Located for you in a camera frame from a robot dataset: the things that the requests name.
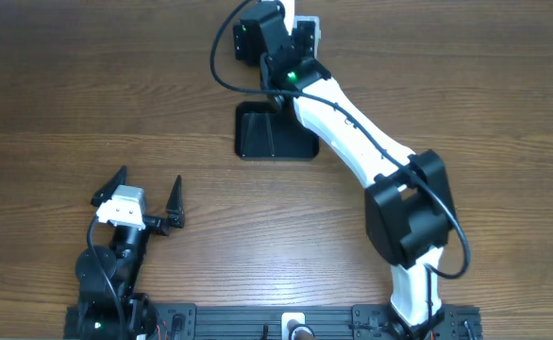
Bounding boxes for white test tube rack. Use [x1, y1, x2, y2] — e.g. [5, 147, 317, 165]
[293, 15, 323, 48]

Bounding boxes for mounting rail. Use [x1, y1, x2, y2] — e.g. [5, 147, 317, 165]
[63, 301, 483, 340]

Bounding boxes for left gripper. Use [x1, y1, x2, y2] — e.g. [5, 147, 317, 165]
[91, 164, 186, 237]

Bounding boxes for black tray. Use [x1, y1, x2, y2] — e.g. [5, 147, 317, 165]
[233, 100, 320, 162]

